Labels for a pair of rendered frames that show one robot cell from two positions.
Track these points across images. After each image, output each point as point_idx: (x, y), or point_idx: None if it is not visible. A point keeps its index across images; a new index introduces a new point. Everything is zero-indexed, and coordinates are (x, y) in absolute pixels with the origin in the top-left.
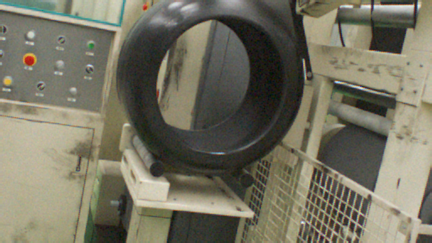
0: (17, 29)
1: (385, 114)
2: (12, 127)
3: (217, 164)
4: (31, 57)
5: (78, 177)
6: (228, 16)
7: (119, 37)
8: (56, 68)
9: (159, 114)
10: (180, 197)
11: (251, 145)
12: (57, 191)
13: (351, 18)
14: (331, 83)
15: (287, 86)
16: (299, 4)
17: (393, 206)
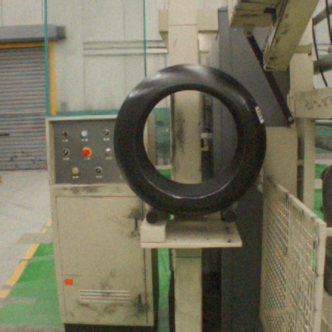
0: (74, 131)
1: None
2: (82, 204)
3: (199, 207)
4: (86, 150)
5: (137, 235)
6: (179, 85)
7: (147, 121)
8: (106, 155)
9: (141, 173)
10: (181, 237)
11: (225, 186)
12: (124, 247)
13: (324, 64)
14: (313, 123)
15: (245, 131)
16: (263, 63)
17: (313, 216)
